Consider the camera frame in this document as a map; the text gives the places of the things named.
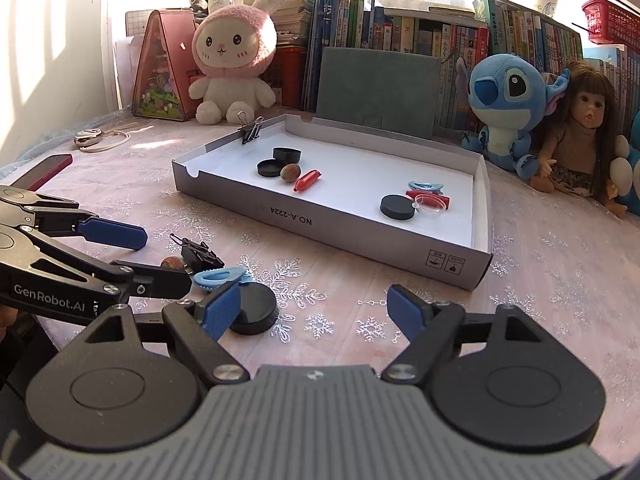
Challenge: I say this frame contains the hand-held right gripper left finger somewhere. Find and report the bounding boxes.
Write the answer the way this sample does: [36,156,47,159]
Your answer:
[50,282,251,386]

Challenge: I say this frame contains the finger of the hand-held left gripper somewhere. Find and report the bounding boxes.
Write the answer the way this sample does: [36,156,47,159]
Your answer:
[0,185,149,251]
[0,225,194,298]

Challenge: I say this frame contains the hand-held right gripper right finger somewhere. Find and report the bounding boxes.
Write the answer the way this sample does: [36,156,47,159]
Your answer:
[381,284,567,384]

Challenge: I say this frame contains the blue plastic clip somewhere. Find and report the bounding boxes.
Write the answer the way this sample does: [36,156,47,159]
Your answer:
[192,266,253,291]
[407,180,446,196]

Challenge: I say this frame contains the glossy black disc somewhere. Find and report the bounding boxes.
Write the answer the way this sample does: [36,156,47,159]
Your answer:
[229,282,280,336]

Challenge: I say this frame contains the matte black disc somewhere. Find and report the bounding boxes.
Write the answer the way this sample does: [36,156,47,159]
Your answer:
[380,194,417,221]

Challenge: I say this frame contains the clear suction cup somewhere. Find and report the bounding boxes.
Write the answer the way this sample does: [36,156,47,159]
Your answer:
[412,194,447,216]

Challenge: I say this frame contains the red plastic cap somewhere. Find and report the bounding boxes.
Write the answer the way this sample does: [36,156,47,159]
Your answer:
[405,189,452,211]

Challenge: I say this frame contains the grey cardboard box lid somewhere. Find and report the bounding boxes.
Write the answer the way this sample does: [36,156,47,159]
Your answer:
[171,113,494,291]

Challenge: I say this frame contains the red pointed capsule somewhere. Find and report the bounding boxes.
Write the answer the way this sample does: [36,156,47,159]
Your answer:
[292,170,322,194]

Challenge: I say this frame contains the black binder clip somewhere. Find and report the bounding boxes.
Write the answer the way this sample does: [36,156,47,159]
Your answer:
[170,232,226,271]
[235,110,264,146]

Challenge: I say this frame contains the red phone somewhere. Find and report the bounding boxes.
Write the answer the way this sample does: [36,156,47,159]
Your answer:
[10,154,74,192]

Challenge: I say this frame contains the pink triangular house box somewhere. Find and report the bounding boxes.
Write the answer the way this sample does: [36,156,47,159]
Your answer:
[131,8,201,122]

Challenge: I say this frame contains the white grid board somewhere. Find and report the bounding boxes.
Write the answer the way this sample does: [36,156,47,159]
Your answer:
[125,10,151,43]

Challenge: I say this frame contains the pink bunny plush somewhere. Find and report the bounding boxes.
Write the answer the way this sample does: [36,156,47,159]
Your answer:
[188,0,293,126]

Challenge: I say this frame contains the teal board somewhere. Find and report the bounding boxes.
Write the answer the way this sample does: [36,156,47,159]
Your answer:
[315,46,442,137]

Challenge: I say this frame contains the red box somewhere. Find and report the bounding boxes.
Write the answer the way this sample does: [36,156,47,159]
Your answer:
[270,46,307,109]

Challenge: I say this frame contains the blue alien plush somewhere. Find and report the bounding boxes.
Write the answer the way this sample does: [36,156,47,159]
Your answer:
[455,52,571,179]

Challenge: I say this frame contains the blue robot cat plush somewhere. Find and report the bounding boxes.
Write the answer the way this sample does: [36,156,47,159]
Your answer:
[607,110,640,216]

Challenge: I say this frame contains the long-haired baby doll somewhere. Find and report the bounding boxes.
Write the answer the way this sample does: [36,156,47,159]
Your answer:
[530,60,628,218]

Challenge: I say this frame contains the row of books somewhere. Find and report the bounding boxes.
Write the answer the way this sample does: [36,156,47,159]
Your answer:
[300,0,640,133]

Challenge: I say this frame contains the stack of books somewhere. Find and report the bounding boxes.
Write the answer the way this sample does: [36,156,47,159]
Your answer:
[245,0,318,51]

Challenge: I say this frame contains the red plastic basket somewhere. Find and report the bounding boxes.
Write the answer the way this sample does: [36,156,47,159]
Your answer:
[581,0,640,46]

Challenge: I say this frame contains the metal clasp with beige cord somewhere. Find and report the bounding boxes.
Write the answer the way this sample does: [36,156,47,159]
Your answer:
[74,122,153,153]

